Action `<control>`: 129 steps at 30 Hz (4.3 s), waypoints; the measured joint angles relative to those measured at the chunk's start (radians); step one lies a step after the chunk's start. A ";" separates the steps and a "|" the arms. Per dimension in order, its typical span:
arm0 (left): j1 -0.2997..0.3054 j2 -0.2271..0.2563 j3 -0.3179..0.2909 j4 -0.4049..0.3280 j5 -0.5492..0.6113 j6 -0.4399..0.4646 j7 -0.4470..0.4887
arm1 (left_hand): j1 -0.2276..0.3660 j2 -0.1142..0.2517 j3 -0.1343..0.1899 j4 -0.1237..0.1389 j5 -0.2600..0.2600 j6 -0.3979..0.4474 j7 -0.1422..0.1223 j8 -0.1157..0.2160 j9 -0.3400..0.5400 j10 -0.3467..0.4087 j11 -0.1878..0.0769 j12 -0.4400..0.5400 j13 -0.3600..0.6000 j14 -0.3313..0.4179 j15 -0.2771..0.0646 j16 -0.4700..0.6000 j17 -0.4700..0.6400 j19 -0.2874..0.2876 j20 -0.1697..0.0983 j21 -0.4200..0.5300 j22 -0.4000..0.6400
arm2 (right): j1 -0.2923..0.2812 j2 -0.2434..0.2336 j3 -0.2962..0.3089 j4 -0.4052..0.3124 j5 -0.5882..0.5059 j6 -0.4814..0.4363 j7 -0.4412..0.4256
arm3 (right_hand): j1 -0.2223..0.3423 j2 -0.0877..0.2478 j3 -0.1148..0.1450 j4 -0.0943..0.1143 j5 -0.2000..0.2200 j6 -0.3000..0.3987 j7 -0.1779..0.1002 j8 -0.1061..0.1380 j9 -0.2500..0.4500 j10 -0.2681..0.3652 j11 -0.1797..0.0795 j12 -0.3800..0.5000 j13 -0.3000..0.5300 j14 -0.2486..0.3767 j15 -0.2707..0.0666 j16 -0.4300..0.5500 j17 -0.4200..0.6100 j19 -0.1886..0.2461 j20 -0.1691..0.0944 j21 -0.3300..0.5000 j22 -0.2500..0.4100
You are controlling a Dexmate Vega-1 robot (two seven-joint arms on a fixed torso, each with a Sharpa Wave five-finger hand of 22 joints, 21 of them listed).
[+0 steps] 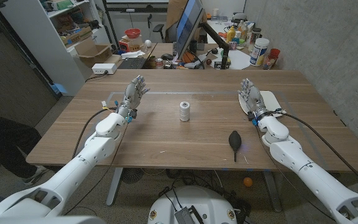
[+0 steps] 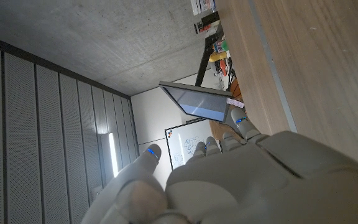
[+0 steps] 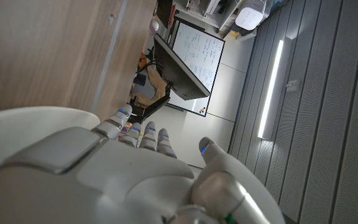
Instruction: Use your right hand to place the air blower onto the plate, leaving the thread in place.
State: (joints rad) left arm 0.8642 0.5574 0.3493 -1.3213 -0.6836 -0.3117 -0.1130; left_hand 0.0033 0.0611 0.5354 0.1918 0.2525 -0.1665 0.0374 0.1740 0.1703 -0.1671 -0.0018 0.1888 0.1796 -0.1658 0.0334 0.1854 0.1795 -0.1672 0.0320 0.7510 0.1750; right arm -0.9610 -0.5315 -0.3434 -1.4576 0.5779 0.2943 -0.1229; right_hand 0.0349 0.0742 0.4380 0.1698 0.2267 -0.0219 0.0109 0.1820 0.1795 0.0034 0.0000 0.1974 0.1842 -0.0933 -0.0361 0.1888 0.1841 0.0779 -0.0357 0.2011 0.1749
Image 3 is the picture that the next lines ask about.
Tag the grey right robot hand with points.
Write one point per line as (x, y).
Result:
(120, 174)

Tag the brown jacket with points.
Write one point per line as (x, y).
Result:
(157, 88)

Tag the black computer monitor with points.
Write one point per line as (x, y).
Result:
(176, 74)

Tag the orange basketball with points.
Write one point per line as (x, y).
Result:
(142, 61)

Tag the small white ball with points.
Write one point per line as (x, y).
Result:
(154, 26)

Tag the ceiling light strip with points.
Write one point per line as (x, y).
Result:
(270, 90)

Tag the white shelf unit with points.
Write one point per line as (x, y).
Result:
(197, 7)

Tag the white boxy device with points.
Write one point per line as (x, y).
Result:
(250, 15)

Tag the whiteboard with black frame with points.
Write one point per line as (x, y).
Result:
(202, 53)

